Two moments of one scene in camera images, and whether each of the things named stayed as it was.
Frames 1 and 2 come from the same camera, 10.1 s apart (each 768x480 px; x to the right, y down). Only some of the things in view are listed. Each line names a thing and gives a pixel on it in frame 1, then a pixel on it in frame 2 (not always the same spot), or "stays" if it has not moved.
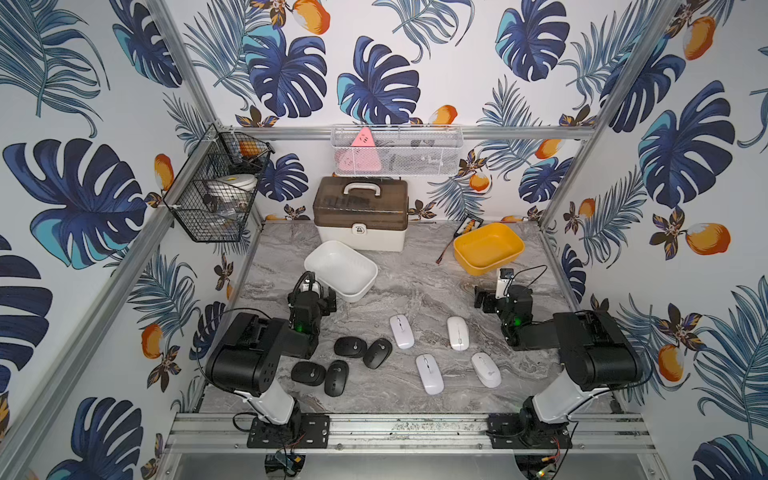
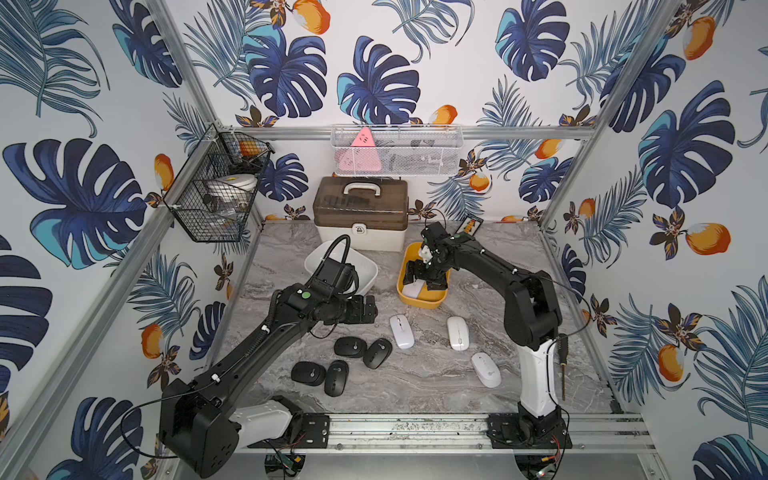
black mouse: [351, 347] stays
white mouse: [486, 370] stays
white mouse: [458, 333] stays
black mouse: [308, 373] stays
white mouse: [430, 374] to [413, 289]
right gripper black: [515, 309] to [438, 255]
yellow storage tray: [487, 248] to [426, 299]
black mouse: [377, 353] stays
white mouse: [402, 331] stays
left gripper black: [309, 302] to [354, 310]
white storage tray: [344, 269] stays
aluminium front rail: [224, 433] stays
